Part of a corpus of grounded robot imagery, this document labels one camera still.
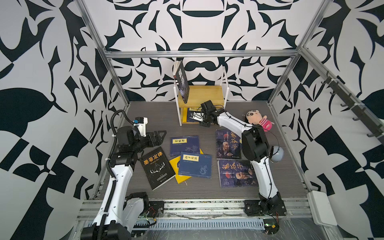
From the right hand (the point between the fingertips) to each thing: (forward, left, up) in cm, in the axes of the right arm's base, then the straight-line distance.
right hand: (203, 115), depth 101 cm
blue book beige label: (-31, +6, -7) cm, 32 cm away
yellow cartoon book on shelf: (-1, +12, +1) cm, 12 cm away
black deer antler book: (-32, +27, -7) cm, 43 cm away
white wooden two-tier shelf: (+9, +2, +10) cm, 13 cm away
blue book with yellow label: (-7, +8, +10) cm, 15 cm away
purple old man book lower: (-36, -17, -8) cm, 41 cm away
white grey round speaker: (-28, -41, -2) cm, 49 cm away
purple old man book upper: (-19, -15, -7) cm, 25 cm away
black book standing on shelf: (+6, +13, +26) cm, 30 cm away
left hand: (-22, +23, +15) cm, 36 cm away
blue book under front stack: (-17, +9, -8) cm, 21 cm away
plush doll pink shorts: (0, -35, -4) cm, 36 cm away
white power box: (-54, -52, -4) cm, 75 cm away
